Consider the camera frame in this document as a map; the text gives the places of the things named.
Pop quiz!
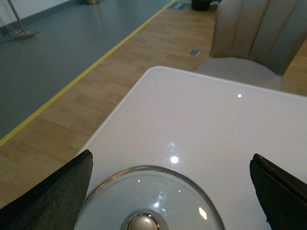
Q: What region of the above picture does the mop with metal pole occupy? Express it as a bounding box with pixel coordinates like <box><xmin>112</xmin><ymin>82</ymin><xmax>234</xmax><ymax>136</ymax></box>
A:
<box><xmin>7</xmin><ymin>0</ymin><xmax>41</xmax><ymax>41</ymax></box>

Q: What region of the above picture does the dark floor basket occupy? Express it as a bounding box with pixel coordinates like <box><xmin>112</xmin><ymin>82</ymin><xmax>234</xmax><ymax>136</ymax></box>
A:
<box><xmin>191</xmin><ymin>0</ymin><xmax>212</xmax><ymax>11</ymax></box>

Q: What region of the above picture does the beige left chair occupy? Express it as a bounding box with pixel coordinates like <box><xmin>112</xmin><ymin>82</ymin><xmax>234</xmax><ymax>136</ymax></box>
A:
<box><xmin>196</xmin><ymin>0</ymin><xmax>307</xmax><ymax>91</ymax></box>

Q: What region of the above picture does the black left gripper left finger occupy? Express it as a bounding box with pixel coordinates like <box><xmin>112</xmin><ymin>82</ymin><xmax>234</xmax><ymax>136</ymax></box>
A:
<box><xmin>0</xmin><ymin>149</ymin><xmax>93</xmax><ymax>230</ymax></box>

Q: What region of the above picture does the glass pot lid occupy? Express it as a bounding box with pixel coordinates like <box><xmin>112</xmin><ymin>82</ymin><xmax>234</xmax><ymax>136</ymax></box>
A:
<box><xmin>75</xmin><ymin>165</ymin><xmax>224</xmax><ymax>230</ymax></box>

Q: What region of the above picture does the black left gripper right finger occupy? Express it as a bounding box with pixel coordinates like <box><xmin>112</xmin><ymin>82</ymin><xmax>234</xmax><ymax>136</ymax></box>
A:
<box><xmin>249</xmin><ymin>153</ymin><xmax>307</xmax><ymax>230</ymax></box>

